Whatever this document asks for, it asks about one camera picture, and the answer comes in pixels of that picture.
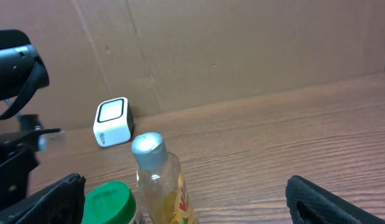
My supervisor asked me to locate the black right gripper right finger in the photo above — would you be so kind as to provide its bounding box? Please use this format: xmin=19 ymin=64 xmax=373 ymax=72
xmin=285 ymin=175 xmax=385 ymax=224

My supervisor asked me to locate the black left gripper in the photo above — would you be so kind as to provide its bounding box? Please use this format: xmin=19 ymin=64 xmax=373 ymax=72
xmin=0 ymin=114 xmax=62 ymax=212

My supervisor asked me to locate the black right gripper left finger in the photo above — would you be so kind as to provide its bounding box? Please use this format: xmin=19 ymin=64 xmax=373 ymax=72
xmin=0 ymin=173 xmax=86 ymax=224

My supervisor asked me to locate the green lid white jar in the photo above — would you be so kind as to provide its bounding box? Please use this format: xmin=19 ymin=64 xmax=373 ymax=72
xmin=81 ymin=181 xmax=145 ymax=224

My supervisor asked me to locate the yellow oil bottle silver cap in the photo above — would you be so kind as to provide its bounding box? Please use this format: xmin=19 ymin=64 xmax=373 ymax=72
xmin=131 ymin=132 xmax=199 ymax=224

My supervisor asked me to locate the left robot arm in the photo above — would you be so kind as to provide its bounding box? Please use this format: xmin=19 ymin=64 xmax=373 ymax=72
xmin=0 ymin=29 xmax=59 ymax=212

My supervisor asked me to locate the white barcode scanner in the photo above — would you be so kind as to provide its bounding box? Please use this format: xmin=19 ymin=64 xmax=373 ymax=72
xmin=93 ymin=97 xmax=134 ymax=147

